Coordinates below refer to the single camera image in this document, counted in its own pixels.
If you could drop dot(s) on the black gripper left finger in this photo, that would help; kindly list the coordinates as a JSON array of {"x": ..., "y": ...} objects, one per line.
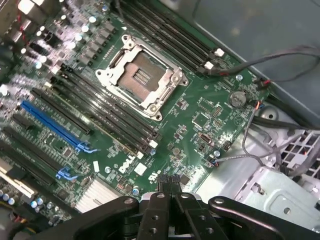
[{"x": 152, "y": 220}]

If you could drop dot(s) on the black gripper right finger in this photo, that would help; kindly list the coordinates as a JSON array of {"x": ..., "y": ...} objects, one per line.
[{"x": 200, "y": 222}]

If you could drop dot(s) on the black RAM slot white latch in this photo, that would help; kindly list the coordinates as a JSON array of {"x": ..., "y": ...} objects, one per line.
[
  {"x": 170, "y": 33},
  {"x": 190, "y": 28},
  {"x": 95, "y": 121},
  {"x": 107, "y": 110}
]

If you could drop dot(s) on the silver finned chipset heatsink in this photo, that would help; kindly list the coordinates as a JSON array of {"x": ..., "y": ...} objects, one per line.
[{"x": 96, "y": 195}]

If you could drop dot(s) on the green Dell motherboard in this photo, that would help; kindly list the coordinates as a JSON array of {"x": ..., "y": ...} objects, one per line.
[{"x": 175, "y": 140}]

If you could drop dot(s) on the silver coin cell battery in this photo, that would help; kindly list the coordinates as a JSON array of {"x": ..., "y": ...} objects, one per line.
[{"x": 237, "y": 98}]

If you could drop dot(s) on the white expansion slot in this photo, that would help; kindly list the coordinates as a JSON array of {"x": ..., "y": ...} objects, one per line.
[{"x": 17, "y": 183}]

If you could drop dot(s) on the black expansion slot blue latch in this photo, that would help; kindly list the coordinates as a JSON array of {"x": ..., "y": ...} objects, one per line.
[{"x": 32, "y": 147}]

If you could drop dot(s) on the silver metal CPU socket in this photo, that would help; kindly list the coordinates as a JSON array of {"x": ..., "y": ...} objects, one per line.
[{"x": 140, "y": 75}]

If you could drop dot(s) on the short black expansion slot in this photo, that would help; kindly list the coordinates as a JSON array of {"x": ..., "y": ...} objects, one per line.
[{"x": 22, "y": 121}]

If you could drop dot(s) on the grey metal PC case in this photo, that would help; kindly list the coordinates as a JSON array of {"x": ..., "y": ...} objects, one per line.
[{"x": 250, "y": 25}]

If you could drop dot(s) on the metal rear port block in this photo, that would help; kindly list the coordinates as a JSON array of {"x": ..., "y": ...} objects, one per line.
[{"x": 25, "y": 6}]

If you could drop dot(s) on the white plastic grille frame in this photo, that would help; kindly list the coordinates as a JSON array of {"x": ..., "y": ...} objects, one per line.
[{"x": 310, "y": 140}]

